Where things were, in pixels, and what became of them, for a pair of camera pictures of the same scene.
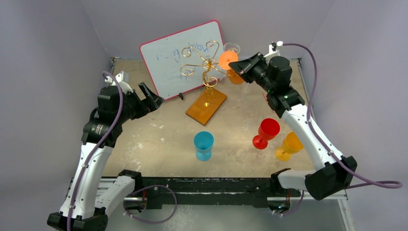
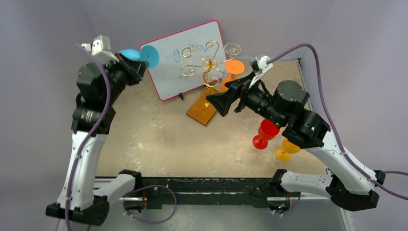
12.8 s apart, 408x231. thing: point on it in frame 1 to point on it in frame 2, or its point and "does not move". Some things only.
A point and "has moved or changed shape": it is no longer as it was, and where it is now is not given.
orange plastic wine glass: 226,57 has moved or changed shape
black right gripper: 252,67 to 239,94
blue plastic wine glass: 203,142 to 147,53
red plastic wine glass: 269,128 does not move
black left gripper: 146,105 to 136,70
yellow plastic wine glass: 291,144 does not move
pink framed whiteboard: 185,60 does not move
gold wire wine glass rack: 204,106 does not move
